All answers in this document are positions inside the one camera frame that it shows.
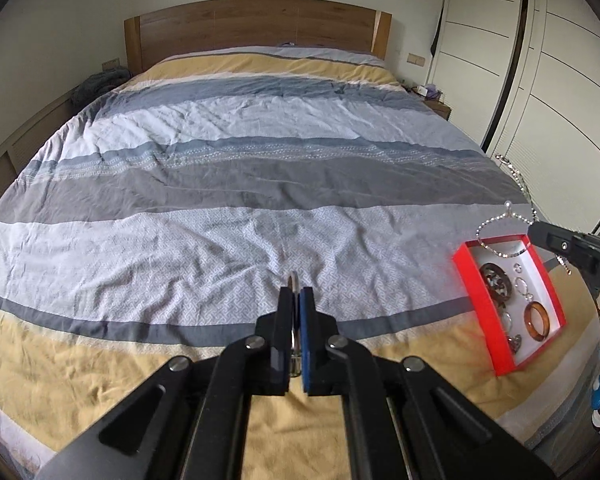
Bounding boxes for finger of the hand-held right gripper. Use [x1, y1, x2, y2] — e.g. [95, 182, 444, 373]
[527, 221, 600, 268]

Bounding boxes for thin silver bangle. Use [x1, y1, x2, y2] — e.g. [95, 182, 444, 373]
[287, 270, 303, 378]

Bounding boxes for amber bangle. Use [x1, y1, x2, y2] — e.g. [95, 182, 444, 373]
[523, 301, 552, 342]

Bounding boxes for silver ball chain necklace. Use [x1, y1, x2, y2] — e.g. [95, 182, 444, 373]
[475, 152, 573, 276]

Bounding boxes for beige low cabinet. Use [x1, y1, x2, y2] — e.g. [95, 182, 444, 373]
[0, 91, 78, 226]

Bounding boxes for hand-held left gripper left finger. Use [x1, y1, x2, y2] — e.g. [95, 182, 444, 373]
[37, 286, 299, 480]

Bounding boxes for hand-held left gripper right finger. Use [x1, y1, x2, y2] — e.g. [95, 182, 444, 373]
[298, 287, 556, 480]

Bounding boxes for grey knitted cloth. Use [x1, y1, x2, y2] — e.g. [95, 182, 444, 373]
[71, 66, 132, 108]

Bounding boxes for brown tortoiseshell bangle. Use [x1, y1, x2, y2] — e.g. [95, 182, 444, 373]
[481, 261, 512, 306]

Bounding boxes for white wardrobe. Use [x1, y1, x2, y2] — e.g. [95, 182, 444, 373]
[432, 0, 600, 241]

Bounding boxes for striped quilt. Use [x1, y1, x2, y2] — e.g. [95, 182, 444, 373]
[0, 45, 600, 480]

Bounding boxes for red jewelry box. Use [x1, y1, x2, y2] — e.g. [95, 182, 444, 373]
[452, 234, 567, 377]

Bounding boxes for wooden headboard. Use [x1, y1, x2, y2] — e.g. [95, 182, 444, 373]
[124, 0, 393, 78]

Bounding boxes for wooden nightstand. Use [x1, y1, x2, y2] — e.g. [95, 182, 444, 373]
[422, 97, 452, 121]

